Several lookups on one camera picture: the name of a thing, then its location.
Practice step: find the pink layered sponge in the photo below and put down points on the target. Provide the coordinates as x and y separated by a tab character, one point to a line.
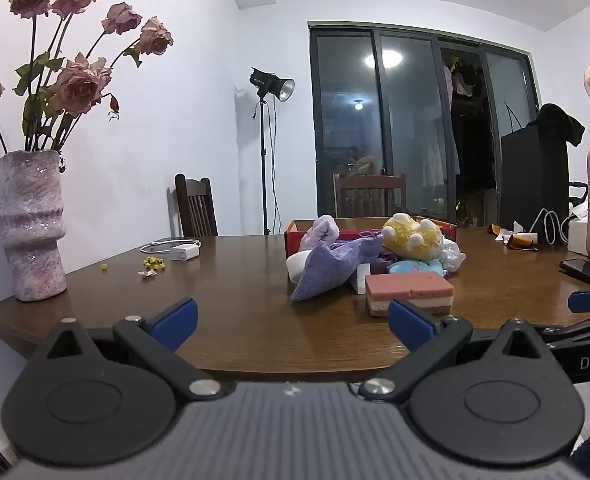
405	287

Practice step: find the black smartphone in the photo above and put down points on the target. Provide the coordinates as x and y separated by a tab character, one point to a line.
587	270

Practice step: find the white round puff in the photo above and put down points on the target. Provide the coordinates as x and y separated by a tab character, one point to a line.
297	262

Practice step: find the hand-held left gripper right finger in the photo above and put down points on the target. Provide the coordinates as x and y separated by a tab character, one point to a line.
410	320

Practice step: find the yellow plush toy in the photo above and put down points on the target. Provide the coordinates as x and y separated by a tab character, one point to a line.
410	240

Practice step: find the white tissue pack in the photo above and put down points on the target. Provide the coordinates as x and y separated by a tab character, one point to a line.
577	232

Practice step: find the black cloth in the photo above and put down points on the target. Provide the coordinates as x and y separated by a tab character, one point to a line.
560	120

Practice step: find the dark wooden slat-back chair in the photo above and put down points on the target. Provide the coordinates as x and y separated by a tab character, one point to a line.
370	195
195	210

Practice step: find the yellow dried flower bits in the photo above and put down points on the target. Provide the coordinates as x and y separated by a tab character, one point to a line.
153	261

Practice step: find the white power adapter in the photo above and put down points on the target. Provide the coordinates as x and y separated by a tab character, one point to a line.
184	252

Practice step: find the black studio light on stand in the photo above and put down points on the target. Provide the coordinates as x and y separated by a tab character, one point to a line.
267	85

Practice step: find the lavender terry cloth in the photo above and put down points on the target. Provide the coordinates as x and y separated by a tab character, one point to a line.
325	270

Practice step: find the clear plastic bag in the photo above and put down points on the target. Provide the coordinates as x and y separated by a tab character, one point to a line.
452	255

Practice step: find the light blue plush toy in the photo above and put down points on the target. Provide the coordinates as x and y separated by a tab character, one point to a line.
410	266

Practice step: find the speckled pink ceramic vase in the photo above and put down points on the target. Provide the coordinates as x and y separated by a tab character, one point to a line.
30	240

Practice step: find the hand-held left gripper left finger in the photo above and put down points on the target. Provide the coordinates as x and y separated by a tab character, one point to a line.
177	317

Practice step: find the dried pink rose bouquet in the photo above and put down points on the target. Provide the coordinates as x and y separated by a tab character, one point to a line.
77	85

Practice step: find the orange and white wrapper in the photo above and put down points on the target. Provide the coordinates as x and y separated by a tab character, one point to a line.
515	240

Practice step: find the fluffy lavender headband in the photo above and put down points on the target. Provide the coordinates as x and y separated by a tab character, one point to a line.
320	230

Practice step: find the dark framed sliding glass door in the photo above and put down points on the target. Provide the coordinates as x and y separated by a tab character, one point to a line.
410	135

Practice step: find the black monitor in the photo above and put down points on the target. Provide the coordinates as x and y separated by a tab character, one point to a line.
530	180

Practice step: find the small white block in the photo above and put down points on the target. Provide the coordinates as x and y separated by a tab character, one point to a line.
361	280

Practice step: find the pale pink petal bits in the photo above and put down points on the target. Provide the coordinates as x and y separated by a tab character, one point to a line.
147	273

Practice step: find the red cardboard box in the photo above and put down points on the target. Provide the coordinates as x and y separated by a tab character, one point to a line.
291	240

